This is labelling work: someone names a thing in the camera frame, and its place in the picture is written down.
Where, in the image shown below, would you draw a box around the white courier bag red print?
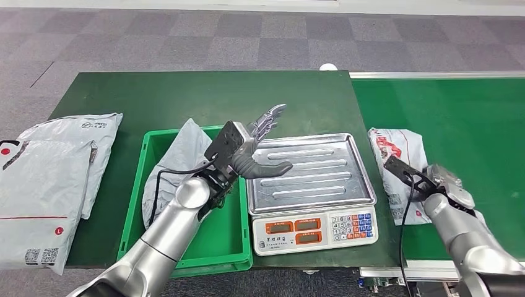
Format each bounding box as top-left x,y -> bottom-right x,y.
367,127 -> 491,238

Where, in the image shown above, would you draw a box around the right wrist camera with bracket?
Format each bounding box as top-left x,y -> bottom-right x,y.
383,155 -> 438,202

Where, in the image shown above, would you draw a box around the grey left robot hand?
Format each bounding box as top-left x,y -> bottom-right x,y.
232,103 -> 294,180

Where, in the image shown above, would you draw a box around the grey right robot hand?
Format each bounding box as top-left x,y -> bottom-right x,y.
426,163 -> 477,212

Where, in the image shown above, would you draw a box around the grey parcel express logo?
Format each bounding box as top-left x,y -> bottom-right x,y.
18,113 -> 124,220

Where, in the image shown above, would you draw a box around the grey courier bag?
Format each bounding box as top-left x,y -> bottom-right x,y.
141,118 -> 214,230

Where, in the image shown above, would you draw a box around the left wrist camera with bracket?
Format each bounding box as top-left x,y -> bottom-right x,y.
204,121 -> 253,173

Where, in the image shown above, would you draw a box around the large grey parcel QR codes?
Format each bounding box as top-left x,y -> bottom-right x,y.
0,139 -> 99,276

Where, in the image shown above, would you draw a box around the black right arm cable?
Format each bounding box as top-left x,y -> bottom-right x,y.
398,173 -> 416,297

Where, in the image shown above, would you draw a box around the white electronic scale steel tray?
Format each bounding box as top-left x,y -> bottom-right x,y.
246,132 -> 379,257

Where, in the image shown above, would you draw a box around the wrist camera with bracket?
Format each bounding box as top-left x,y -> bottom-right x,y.
383,155 -> 438,202
204,121 -> 253,173

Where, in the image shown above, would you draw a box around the green plastic crate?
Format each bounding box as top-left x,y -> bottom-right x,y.
116,124 -> 254,280

